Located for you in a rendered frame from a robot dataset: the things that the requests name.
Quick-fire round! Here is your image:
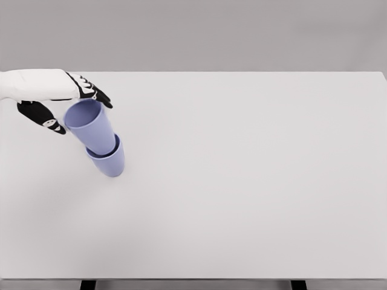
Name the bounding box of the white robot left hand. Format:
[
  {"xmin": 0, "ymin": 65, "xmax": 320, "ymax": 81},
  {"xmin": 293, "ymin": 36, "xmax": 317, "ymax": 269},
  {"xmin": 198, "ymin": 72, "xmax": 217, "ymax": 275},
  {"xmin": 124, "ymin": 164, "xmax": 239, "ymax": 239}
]
[{"xmin": 12, "ymin": 69, "xmax": 114, "ymax": 136}]

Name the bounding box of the lavender plastic cup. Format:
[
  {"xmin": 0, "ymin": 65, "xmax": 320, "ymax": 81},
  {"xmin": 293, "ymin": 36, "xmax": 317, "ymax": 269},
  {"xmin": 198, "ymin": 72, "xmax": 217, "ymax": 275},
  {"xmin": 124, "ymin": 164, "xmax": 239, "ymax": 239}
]
[
  {"xmin": 85, "ymin": 133, "xmax": 126, "ymax": 179},
  {"xmin": 63, "ymin": 99, "xmax": 117, "ymax": 156}
]

